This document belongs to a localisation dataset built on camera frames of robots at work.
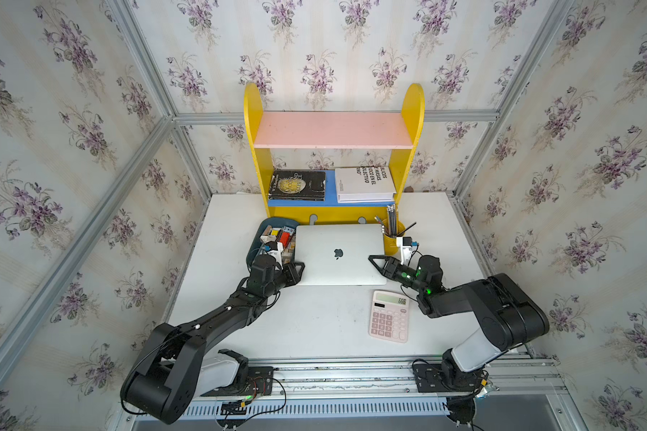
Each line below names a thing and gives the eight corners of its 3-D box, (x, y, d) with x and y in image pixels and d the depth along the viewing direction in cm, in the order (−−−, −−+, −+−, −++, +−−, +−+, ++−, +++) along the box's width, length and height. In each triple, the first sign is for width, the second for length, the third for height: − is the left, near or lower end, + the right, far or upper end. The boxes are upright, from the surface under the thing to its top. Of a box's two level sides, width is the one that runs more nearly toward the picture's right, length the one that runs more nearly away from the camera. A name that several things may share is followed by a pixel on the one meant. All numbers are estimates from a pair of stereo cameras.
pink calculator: (367, 336, 83) (369, 333, 80) (371, 292, 93) (372, 287, 90) (406, 344, 81) (409, 341, 78) (406, 298, 91) (409, 293, 88)
